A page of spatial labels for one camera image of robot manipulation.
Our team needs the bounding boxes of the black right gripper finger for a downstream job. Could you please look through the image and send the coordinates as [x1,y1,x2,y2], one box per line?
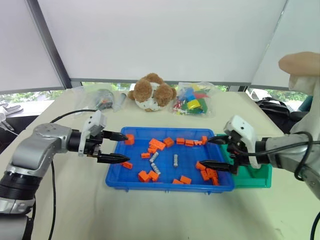
[207,135,231,145]
[199,160,237,173]

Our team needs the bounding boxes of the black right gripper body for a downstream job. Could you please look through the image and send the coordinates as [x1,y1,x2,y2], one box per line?
[226,132,251,175]

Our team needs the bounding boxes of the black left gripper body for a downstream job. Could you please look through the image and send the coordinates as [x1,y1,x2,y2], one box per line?
[84,129,106,159]

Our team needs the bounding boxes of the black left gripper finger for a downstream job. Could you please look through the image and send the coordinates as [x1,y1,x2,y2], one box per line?
[102,130,129,142]
[96,153,131,165]

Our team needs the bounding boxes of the green plastic bin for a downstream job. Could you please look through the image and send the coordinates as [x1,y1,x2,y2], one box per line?
[215,133,273,190]

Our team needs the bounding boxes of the clear bag of coloured blocks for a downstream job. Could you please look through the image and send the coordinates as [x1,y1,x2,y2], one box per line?
[170,81,216,119]

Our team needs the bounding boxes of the blue plastic tray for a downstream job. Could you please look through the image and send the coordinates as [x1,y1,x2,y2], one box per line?
[104,126,236,195]

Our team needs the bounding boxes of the grey plastic pouch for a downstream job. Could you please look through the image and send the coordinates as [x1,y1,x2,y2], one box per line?
[112,92,128,113]

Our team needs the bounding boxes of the clear bag of dark parts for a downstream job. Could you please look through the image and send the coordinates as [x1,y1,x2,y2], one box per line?
[74,85,121,112]

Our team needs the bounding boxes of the brown white plush bear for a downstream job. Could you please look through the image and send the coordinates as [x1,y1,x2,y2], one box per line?
[127,72,177,113]

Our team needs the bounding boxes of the black backpack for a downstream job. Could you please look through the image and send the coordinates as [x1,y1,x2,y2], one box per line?
[255,98,299,134]

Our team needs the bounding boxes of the grey flat object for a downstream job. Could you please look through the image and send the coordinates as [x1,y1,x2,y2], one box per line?
[0,100,25,118]

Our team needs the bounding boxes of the person's white shirt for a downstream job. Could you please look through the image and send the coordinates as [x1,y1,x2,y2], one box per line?
[287,71,320,137]

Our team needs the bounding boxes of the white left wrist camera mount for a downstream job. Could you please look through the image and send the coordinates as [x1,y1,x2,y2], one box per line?
[77,109,108,157]

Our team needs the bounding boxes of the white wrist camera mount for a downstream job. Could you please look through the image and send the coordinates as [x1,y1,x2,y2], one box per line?
[222,115,264,170]
[77,109,108,157]

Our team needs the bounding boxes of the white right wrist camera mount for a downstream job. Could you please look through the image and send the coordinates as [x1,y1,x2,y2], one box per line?
[222,115,264,170]

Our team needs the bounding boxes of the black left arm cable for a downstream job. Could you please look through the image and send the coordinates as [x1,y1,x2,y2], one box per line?
[47,108,98,240]

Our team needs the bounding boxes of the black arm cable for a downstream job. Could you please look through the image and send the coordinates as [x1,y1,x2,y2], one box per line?
[233,131,320,240]
[47,108,98,240]

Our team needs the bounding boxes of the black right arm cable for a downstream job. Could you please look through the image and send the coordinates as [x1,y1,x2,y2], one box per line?
[233,131,320,240]

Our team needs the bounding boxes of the grey window frame post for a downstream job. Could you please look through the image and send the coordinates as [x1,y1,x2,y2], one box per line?
[25,0,73,90]

